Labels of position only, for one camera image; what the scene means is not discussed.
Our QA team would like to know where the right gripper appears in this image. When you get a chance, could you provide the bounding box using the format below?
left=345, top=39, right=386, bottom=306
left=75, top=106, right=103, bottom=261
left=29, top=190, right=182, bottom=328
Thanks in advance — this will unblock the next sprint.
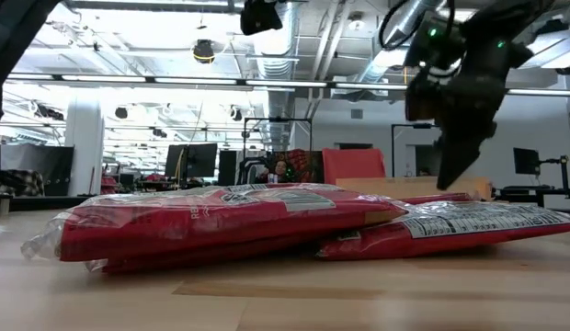
left=404, top=67, right=510, bottom=192

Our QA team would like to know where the red popcorn bag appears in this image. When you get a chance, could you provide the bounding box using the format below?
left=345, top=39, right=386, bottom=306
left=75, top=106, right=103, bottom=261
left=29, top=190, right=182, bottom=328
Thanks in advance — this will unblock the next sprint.
left=20, top=183, right=408, bottom=264
left=85, top=234, right=324, bottom=276
left=398, top=192, right=475, bottom=205
left=315, top=200, right=570, bottom=262

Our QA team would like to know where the black monitor on arm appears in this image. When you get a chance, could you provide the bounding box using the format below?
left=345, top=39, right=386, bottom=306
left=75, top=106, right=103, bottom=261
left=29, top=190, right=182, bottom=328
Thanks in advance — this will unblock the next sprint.
left=512, top=147, right=542, bottom=177

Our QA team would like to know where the orange basket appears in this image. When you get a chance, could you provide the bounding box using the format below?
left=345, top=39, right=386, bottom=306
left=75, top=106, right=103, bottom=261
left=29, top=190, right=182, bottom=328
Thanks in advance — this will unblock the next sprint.
left=335, top=176, right=494, bottom=202

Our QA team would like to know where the black desk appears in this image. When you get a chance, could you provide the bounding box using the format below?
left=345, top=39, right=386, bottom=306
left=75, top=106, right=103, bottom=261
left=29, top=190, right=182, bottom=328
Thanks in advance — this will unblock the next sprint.
left=493, top=185, right=570, bottom=209

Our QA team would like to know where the orange-red panel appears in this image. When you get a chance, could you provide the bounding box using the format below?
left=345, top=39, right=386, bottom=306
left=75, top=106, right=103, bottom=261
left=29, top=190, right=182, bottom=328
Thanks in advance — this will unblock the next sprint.
left=321, top=147, right=388, bottom=186

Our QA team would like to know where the red decorated board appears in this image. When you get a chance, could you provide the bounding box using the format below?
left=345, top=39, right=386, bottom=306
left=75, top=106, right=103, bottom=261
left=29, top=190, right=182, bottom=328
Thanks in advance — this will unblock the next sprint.
left=265, top=148, right=325, bottom=185

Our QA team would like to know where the person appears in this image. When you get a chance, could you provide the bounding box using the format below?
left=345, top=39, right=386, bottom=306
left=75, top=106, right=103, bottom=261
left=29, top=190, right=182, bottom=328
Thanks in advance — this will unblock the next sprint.
left=268, top=159, right=291, bottom=185

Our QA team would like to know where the black cabinet box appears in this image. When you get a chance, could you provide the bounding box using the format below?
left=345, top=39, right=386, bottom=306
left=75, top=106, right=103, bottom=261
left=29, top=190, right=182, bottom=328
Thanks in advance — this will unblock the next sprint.
left=217, top=149, right=241, bottom=187

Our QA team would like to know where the black computer monitor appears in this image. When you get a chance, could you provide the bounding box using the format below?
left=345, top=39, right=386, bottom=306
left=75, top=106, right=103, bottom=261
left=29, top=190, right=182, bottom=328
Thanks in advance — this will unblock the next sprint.
left=165, top=143, right=219, bottom=180

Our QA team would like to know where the black ceiling lamp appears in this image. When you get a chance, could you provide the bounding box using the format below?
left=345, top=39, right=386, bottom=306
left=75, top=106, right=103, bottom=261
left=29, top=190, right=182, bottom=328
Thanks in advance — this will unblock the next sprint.
left=192, top=39, right=217, bottom=65

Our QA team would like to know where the white pillar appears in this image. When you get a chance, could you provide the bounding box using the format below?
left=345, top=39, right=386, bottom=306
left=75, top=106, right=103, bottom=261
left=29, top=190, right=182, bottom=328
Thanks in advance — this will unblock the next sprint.
left=64, top=97, right=105, bottom=198

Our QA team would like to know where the dark grey partition panel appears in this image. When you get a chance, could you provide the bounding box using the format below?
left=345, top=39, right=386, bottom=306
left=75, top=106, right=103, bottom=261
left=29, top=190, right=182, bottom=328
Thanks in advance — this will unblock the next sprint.
left=0, top=143, right=76, bottom=198

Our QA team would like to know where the plaid cloth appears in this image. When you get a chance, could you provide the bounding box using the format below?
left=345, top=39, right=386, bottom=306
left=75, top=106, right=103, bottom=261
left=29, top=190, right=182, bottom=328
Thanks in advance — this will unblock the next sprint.
left=0, top=168, right=46, bottom=199

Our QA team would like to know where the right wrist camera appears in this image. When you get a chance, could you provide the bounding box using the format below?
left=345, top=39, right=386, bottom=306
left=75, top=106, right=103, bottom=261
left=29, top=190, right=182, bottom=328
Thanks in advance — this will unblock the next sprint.
left=403, top=11, right=466, bottom=71

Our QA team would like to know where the silver ventilation duct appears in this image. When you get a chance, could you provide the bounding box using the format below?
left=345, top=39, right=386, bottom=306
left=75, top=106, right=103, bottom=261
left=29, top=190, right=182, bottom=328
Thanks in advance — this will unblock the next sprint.
left=357, top=0, right=452, bottom=89
left=251, top=0, right=305, bottom=149

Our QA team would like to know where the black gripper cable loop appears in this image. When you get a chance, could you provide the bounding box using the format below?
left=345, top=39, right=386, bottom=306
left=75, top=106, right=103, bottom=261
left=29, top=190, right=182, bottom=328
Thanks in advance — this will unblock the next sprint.
left=378, top=0, right=457, bottom=52

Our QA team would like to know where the black rig frame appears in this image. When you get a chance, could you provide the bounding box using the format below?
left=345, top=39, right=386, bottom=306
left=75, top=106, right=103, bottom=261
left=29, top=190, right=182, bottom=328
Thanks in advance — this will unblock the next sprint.
left=242, top=116, right=314, bottom=186

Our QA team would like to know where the black overhead camera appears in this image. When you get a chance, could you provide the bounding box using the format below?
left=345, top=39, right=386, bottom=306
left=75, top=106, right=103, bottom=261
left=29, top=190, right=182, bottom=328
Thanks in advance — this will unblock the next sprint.
left=239, top=0, right=284, bottom=37

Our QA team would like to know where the long light strip rail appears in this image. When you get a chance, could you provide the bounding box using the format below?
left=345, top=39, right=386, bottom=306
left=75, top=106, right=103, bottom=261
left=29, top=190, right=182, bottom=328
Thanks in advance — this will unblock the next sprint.
left=4, top=72, right=570, bottom=98

